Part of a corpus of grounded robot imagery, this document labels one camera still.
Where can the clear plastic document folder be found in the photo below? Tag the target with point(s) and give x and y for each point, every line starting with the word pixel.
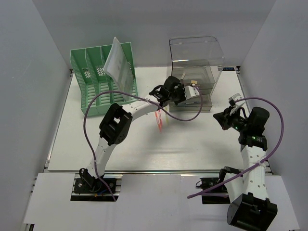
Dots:
pixel 116 66

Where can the red pink pen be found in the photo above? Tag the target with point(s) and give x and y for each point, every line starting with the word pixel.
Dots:
pixel 160 119

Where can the green file organizer rack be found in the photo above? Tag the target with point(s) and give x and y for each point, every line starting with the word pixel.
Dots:
pixel 87 64

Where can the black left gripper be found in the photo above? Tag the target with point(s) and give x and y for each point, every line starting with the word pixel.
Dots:
pixel 182 89

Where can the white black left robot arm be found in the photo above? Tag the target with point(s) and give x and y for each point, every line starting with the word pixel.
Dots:
pixel 116 123

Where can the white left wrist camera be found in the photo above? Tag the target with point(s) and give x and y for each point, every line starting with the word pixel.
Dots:
pixel 191 90

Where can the clear acrylic drawer cabinet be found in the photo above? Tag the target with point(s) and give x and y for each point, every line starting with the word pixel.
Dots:
pixel 202 59

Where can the yellow pen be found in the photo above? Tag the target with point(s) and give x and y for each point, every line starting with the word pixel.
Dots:
pixel 166 118

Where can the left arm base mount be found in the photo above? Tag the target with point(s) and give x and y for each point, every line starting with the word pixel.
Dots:
pixel 88 188

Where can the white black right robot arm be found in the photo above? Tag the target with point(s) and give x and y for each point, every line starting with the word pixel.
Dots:
pixel 250 206

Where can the orange pen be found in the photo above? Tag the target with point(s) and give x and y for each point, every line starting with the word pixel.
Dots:
pixel 158 121

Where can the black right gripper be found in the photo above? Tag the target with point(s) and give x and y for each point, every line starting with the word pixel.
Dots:
pixel 224 118

